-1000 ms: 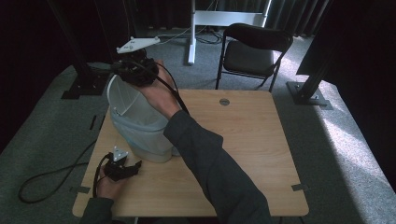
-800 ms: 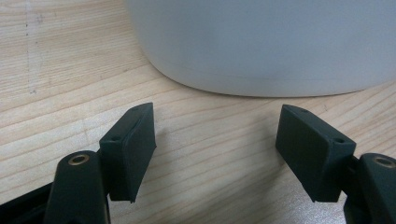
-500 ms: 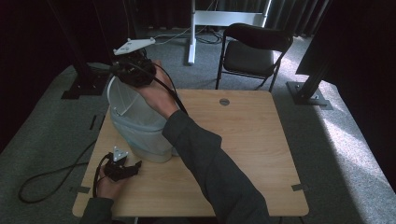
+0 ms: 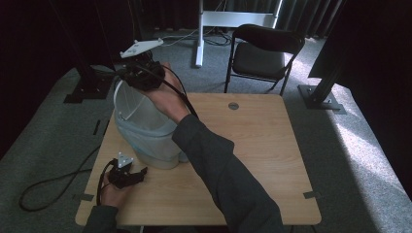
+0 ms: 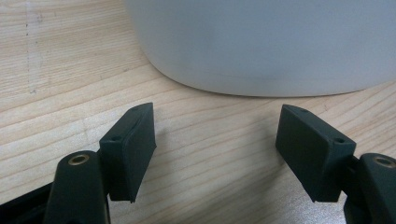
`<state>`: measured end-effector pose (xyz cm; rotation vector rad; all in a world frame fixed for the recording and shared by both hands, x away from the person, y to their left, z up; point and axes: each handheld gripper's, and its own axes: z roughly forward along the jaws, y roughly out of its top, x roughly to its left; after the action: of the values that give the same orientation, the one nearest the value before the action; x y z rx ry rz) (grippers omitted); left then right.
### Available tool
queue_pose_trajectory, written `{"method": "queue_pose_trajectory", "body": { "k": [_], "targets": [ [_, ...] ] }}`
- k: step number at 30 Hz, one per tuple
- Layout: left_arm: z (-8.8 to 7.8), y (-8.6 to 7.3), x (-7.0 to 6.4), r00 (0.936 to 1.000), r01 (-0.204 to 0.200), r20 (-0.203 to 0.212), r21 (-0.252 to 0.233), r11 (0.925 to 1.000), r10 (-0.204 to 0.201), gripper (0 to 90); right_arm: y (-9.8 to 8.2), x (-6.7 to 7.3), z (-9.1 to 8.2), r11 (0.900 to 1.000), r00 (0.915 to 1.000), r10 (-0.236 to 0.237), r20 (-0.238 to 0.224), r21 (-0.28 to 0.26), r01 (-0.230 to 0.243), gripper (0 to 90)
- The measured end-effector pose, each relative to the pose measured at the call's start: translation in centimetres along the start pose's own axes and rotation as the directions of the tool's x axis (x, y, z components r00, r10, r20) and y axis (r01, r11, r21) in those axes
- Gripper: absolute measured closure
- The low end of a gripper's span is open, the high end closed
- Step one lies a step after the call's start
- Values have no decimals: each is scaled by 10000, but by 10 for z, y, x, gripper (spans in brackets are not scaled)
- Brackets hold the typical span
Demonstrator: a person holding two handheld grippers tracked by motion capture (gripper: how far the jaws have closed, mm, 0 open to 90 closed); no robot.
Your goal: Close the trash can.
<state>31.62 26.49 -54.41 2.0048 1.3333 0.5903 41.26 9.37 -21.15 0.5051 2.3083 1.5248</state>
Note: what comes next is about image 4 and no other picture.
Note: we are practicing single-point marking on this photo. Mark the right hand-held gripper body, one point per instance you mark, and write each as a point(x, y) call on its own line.
point(145, 74)

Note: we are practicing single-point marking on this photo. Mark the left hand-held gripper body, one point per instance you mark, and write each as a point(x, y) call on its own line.
point(120, 176)

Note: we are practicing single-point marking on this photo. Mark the grey white pedal trash can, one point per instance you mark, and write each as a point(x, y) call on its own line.
point(145, 136)

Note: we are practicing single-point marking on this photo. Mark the person's left hand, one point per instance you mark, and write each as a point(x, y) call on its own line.
point(111, 194)

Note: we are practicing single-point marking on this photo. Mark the person's right hand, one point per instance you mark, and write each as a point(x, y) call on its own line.
point(170, 97)

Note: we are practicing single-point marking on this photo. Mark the black metal stand with base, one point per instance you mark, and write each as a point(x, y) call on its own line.
point(89, 87)
point(322, 100)

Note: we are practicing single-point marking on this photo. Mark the grey tape strip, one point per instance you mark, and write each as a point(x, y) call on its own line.
point(312, 194)
point(84, 197)

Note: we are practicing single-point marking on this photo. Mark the black floor tape mark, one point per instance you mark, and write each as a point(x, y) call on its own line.
point(96, 127)

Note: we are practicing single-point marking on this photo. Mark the grey round table grommet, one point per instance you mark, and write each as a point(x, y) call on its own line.
point(233, 106)

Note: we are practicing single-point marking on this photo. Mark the black folding chair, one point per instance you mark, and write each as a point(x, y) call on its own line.
point(259, 59)

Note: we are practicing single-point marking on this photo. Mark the grey pleated curtain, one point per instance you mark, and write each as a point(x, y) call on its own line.
point(301, 16)

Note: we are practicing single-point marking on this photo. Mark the black upright post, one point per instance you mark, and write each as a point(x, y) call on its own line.
point(142, 19)

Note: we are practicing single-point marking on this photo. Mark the white metal desk frame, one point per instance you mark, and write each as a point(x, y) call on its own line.
point(233, 18)

